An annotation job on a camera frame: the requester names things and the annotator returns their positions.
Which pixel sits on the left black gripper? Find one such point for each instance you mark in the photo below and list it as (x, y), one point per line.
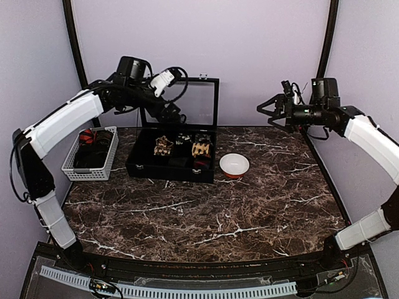
(167, 113)

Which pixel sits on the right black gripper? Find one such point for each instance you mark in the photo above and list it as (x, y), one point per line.
(282, 101)

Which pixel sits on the black necktie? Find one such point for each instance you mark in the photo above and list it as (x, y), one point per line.
(181, 162)

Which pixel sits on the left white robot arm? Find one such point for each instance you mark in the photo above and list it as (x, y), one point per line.
(125, 91)

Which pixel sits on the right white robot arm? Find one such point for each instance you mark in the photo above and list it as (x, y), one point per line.
(349, 122)

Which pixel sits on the dark blue mug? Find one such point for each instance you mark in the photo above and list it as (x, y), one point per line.
(183, 118)

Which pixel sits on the black white rolled tie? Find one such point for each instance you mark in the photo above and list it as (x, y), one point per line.
(184, 138)

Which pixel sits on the leopard print rolled tie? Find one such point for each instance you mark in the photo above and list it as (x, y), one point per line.
(163, 147)

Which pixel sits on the black tie storage box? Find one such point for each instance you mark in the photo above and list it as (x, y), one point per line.
(200, 105)

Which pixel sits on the tan patterned rolled tie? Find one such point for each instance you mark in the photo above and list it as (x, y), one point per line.
(202, 146)

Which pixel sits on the red black rolled tie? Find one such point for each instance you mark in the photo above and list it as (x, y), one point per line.
(202, 162)

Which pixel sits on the brown rolled tie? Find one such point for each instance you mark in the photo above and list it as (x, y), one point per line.
(103, 138)

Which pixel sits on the white and orange bowl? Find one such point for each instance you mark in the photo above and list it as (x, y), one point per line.
(234, 165)

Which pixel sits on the orange striped rolled tie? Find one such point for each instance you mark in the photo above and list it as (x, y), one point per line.
(87, 137)

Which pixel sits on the white plastic basket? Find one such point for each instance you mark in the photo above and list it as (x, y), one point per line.
(91, 162)

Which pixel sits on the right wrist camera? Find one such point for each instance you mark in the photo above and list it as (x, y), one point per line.
(325, 92)

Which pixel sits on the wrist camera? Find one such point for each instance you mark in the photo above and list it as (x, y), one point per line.
(132, 69)
(325, 92)

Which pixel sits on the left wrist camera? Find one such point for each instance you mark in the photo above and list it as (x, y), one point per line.
(132, 69)

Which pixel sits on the white cable duct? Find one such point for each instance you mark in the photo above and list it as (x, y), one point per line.
(163, 288)

